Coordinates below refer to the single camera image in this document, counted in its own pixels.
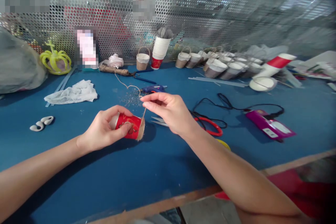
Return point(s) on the person's left hand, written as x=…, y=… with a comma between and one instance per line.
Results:
x=101, y=129

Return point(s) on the person's right hand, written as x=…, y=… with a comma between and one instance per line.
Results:
x=173, y=113

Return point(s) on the person's left thumb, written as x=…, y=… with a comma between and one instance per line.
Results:
x=124, y=130

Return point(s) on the person's right fingers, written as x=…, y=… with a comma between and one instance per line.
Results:
x=161, y=120

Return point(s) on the person's left index finger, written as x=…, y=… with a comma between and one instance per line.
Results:
x=120, y=109

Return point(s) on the person's right thumb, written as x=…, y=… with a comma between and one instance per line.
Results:
x=152, y=105

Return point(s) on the person's right index finger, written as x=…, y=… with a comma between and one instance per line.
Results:
x=156, y=97

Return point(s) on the red paper cup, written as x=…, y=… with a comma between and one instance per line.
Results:
x=134, y=127

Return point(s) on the brown jute twine spool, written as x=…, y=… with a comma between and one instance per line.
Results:
x=115, y=70

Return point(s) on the small silver scissors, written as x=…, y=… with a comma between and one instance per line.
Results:
x=160, y=122

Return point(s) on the blue glue gun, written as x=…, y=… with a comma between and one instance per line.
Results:
x=153, y=89

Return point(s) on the scattered silver scraps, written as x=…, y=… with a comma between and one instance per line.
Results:
x=128, y=99

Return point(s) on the pink white ribbon bundle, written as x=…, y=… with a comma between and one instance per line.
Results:
x=116, y=60

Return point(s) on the stack of white paper cups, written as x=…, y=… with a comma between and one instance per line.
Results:
x=160, y=48

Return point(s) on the phone on teal stand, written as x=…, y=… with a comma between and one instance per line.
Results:
x=90, y=69

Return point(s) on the white mesh cloth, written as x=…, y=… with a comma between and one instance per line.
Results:
x=72, y=92

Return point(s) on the bundle of clear glue sticks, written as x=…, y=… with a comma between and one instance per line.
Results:
x=220, y=81

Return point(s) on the yellow round tape roll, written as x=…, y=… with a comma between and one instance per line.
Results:
x=225, y=144

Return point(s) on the group of twine-wrapped cup baskets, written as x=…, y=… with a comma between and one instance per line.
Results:
x=223, y=67

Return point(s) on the white curved clay piece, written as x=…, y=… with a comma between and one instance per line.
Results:
x=42, y=123

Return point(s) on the yellow-green crown ornament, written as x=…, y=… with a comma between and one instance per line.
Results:
x=55, y=61

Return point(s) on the perforated metal panel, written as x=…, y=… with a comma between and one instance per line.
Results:
x=210, y=11

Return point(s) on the purple power bank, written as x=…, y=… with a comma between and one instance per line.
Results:
x=267, y=124

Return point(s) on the white round bowl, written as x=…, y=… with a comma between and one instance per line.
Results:
x=262, y=83

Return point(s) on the grey plastic bag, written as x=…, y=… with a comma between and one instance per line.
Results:
x=18, y=66

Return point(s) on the red and white cup stack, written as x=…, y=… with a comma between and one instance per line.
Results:
x=275, y=64

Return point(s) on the pile of paper packets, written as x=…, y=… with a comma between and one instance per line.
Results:
x=315, y=66

